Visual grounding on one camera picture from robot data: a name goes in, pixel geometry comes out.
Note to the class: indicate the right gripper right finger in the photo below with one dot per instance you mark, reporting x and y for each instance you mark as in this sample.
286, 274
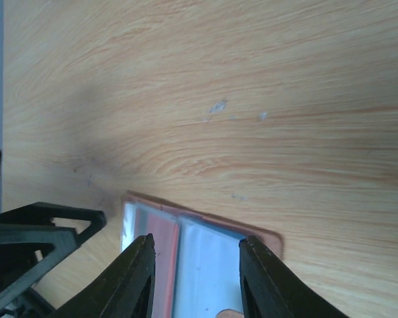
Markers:
270, 289

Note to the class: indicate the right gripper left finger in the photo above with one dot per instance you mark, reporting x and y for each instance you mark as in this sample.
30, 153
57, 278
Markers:
124, 289

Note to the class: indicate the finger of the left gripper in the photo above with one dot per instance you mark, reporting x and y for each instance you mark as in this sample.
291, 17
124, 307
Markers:
45, 214
27, 253

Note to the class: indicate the light blue credit card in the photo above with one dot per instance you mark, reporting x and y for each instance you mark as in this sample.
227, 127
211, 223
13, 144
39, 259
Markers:
207, 271

